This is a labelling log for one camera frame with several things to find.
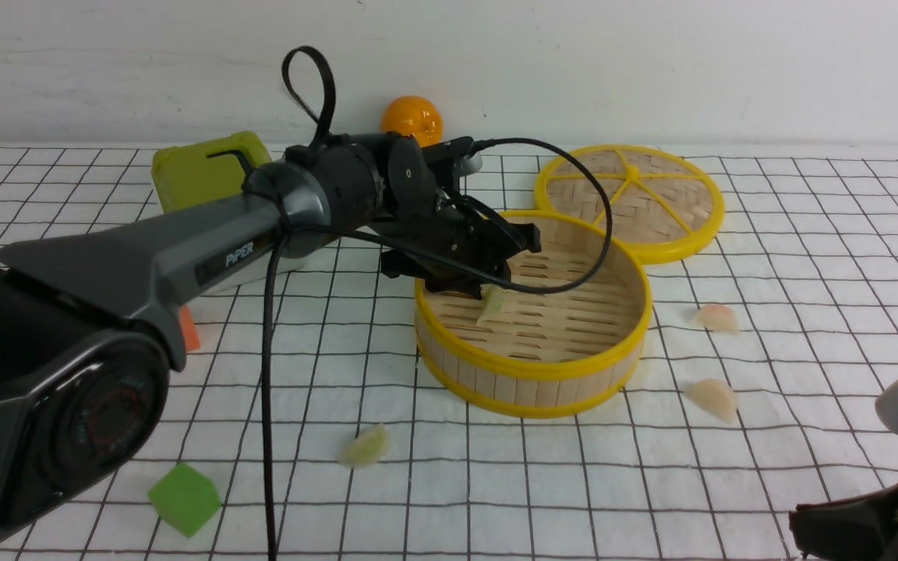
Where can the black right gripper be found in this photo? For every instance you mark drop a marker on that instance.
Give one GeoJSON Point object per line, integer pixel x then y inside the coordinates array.
{"type": "Point", "coordinates": [860, 528]}

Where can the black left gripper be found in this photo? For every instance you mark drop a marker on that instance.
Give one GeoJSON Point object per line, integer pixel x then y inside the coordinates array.
{"type": "Point", "coordinates": [424, 210]}

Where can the green dumpling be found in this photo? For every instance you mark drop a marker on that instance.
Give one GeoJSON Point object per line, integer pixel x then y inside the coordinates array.
{"type": "Point", "coordinates": [494, 300]}
{"type": "Point", "coordinates": [368, 448]}

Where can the pink dumpling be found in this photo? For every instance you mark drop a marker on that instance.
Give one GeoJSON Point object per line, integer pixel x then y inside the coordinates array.
{"type": "Point", "coordinates": [716, 318]}
{"type": "Point", "coordinates": [715, 397]}

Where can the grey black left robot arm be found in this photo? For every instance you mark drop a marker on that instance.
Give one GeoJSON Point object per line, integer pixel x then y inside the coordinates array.
{"type": "Point", "coordinates": [89, 324]}

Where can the bamboo steamer tray yellow rim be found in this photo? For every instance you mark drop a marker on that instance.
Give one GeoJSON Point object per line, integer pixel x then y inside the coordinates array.
{"type": "Point", "coordinates": [540, 356]}

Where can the bamboo steamer lid yellow rim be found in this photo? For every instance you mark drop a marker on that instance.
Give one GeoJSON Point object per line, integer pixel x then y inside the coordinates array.
{"type": "Point", "coordinates": [664, 208]}

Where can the orange toy fruit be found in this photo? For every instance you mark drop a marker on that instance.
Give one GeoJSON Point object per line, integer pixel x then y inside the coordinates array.
{"type": "Point", "coordinates": [415, 117]}

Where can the white grid tablecloth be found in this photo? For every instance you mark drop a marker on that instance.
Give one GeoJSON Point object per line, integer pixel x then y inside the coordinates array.
{"type": "Point", "coordinates": [807, 258]}

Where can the orange foam cube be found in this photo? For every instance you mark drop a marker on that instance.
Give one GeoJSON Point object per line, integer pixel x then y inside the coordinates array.
{"type": "Point", "coordinates": [188, 329]}

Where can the green and white lunch box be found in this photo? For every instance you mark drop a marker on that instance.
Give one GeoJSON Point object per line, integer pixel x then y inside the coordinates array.
{"type": "Point", "coordinates": [192, 175]}

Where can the green foam cube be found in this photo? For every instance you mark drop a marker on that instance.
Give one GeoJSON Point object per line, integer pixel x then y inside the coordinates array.
{"type": "Point", "coordinates": [185, 499]}

